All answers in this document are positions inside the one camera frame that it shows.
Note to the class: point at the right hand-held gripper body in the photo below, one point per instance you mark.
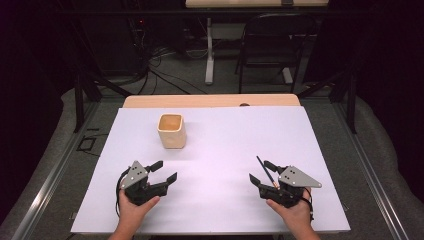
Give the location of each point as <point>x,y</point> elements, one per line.
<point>293,180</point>

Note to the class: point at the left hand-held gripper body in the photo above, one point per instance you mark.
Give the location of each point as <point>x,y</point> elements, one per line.
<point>135,176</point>

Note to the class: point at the black pencil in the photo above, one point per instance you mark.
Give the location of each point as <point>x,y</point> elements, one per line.
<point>266,172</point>

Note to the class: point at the person's right hand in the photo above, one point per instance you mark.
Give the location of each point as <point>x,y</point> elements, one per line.
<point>293,215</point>

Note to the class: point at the person's left hand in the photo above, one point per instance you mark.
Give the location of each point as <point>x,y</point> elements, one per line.
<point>133,213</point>

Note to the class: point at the beige square cup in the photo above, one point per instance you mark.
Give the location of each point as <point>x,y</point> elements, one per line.
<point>171,133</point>

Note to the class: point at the white table sheet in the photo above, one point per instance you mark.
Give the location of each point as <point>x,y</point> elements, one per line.
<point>213,150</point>

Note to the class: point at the wooden table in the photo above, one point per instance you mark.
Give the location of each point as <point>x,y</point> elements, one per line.
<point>206,100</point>

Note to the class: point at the white desk foot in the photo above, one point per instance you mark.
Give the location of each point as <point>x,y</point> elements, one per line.
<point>287,76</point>

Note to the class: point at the black metal stand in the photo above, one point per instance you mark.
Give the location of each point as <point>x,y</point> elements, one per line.
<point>79,100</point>
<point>350,106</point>

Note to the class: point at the white desk leg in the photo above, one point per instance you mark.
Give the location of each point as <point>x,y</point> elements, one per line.
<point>209,60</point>

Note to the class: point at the black folding chair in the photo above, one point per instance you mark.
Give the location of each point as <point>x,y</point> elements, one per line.
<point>276,40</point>

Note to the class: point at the background desk top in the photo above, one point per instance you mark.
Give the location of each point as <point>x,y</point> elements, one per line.
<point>240,3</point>

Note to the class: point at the metal floor rail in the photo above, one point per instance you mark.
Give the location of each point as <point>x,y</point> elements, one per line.
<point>370,173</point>
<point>50,180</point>

